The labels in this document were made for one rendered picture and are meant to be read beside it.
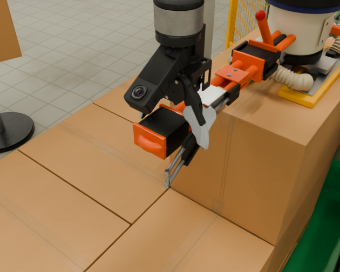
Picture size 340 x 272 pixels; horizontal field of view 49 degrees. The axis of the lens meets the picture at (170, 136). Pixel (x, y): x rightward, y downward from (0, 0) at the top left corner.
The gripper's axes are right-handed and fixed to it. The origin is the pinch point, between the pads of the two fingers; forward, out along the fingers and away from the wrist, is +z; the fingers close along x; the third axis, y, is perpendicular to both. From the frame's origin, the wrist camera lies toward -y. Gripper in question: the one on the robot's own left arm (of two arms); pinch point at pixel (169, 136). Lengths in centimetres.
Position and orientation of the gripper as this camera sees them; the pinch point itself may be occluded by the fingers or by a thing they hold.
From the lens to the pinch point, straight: 68.8
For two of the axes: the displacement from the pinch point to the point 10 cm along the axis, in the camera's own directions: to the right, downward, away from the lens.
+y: 6.1, -5.1, 6.1
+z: 0.0, 7.7, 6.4
